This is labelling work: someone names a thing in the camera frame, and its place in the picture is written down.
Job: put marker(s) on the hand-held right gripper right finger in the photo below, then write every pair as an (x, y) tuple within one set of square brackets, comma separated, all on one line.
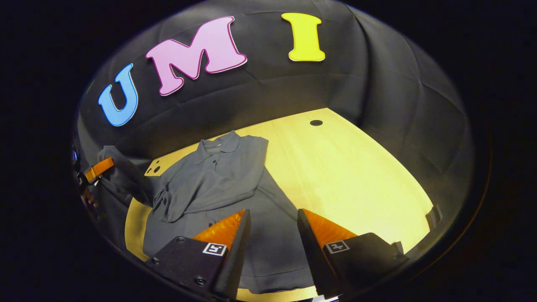
[(314, 256)]

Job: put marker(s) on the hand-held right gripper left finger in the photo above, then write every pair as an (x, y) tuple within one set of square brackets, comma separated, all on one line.
[(235, 251)]

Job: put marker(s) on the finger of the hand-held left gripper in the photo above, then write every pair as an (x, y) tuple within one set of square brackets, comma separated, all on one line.
[(100, 168)]

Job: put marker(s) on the grey collared shirt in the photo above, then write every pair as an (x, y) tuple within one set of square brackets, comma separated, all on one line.
[(218, 180)]

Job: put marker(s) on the grey table edge clamp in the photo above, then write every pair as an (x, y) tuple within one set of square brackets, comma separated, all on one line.
[(434, 218), (397, 248)]

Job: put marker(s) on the black backdrop cloth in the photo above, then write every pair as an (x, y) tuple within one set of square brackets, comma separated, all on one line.
[(272, 92)]

